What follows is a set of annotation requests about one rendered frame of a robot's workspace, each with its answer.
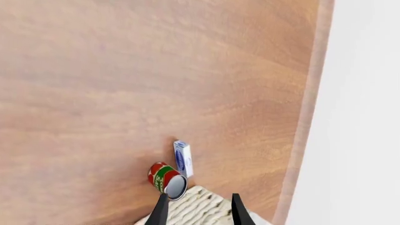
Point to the blue and white food box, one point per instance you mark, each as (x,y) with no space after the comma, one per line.
(183,158)

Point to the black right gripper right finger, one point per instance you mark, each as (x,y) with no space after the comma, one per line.
(242,212)

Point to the red and green soup tin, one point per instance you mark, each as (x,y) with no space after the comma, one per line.
(165,178)

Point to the pale woven basket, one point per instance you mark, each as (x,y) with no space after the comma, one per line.
(200,206)

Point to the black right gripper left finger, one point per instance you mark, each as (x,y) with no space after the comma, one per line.
(160,212)

